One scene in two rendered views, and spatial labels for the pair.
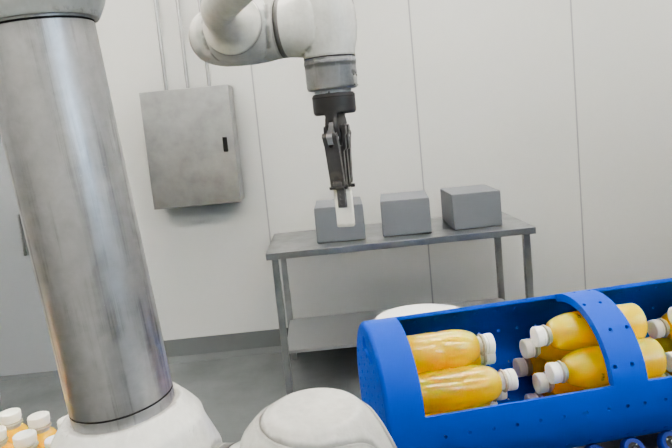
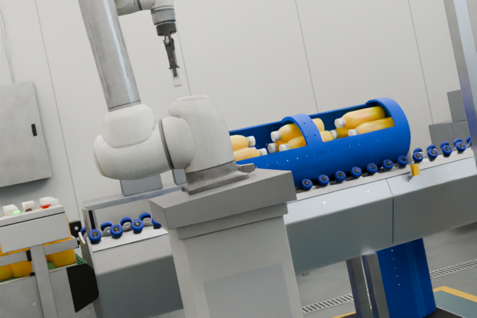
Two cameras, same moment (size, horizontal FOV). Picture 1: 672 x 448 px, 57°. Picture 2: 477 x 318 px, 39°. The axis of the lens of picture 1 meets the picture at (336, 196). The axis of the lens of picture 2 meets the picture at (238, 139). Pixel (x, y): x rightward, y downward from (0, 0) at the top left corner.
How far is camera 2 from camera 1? 150 cm
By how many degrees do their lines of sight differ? 14
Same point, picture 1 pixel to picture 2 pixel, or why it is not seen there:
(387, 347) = not seen: hidden behind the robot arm
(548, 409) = (280, 157)
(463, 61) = (221, 49)
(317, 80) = (158, 18)
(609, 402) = (306, 152)
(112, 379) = (127, 89)
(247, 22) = not seen: outside the picture
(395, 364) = not seen: hidden behind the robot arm
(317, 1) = not seen: outside the picture
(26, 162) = (97, 22)
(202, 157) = (14, 143)
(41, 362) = not seen: outside the picture
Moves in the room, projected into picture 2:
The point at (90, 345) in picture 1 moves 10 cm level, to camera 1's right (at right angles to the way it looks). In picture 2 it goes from (120, 78) to (154, 72)
